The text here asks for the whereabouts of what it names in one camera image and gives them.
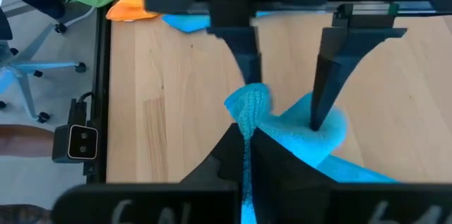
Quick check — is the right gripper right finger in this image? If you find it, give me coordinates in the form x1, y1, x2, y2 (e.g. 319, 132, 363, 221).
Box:
249, 127, 452, 224

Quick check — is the brown wooden board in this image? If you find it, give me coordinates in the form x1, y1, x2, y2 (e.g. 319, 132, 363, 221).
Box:
0, 124, 59, 158

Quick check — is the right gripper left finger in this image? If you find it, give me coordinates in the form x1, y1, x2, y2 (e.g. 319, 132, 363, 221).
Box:
52, 123, 249, 224

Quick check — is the light blue microfiber towel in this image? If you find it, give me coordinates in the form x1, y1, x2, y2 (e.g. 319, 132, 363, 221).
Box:
224, 82, 400, 224
162, 0, 432, 34

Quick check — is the black camera cable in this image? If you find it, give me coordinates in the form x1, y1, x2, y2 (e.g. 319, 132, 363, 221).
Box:
69, 91, 96, 128

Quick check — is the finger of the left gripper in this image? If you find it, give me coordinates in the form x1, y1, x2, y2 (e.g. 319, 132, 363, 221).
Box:
206, 13, 264, 86
309, 13, 408, 132

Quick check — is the white-base office chair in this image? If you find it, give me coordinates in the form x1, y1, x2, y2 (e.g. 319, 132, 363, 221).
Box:
0, 6, 88, 123

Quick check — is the small black camera box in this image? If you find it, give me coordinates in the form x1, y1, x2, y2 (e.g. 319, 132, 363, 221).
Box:
52, 124, 99, 164

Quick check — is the grey-base office chair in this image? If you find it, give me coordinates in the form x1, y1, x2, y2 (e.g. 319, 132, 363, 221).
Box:
3, 0, 98, 35

